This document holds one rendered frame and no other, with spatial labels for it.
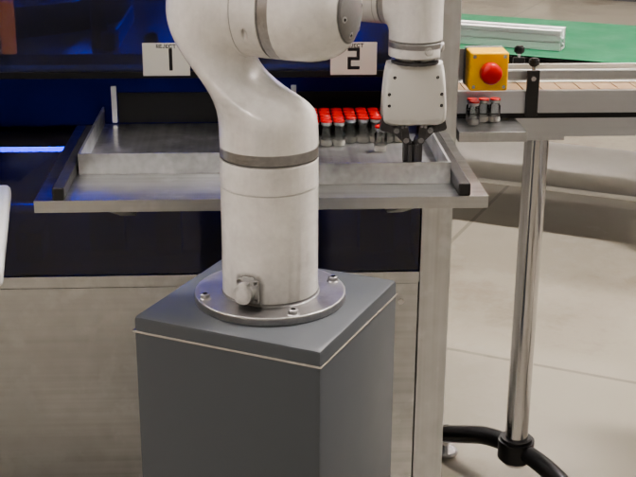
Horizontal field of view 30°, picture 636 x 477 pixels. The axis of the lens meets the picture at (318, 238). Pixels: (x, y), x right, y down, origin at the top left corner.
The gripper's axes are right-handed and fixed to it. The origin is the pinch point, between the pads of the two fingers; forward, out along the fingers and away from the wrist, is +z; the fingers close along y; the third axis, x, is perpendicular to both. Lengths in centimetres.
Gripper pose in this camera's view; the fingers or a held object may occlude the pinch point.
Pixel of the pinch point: (412, 154)
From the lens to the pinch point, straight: 191.9
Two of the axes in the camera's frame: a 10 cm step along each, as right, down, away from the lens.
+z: 0.0, 9.4, 3.3
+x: 0.5, 3.3, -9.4
